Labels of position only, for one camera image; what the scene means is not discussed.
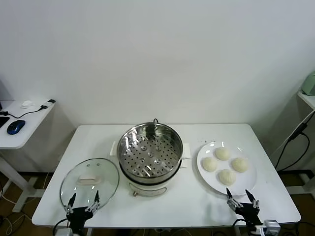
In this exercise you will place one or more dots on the stainless steel steamer basket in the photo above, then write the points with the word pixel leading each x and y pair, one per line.
pixel 169 147

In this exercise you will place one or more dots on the black keyboard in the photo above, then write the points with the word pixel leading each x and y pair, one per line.
pixel 3 121

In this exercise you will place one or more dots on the white side desk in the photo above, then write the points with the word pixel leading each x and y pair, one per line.
pixel 24 123

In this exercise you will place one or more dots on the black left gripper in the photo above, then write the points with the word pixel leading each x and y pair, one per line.
pixel 78 216

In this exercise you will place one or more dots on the white steamed baozi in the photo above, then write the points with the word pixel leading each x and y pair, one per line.
pixel 227 176
pixel 209 164
pixel 240 164
pixel 222 153

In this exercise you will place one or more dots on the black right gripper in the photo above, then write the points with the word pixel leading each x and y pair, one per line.
pixel 247 211

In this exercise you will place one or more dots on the white round plate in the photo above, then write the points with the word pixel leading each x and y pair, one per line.
pixel 246 182

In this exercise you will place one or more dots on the round glass lid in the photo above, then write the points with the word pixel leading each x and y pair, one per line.
pixel 98 169

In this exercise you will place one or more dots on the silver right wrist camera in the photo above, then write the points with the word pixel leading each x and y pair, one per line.
pixel 270 227

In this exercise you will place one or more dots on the blue computer mouse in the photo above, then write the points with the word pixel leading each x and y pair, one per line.
pixel 16 126

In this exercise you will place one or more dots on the white crumpled tissue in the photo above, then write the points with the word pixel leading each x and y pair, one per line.
pixel 27 103

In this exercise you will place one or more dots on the pale green appliance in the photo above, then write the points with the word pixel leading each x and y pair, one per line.
pixel 310 83

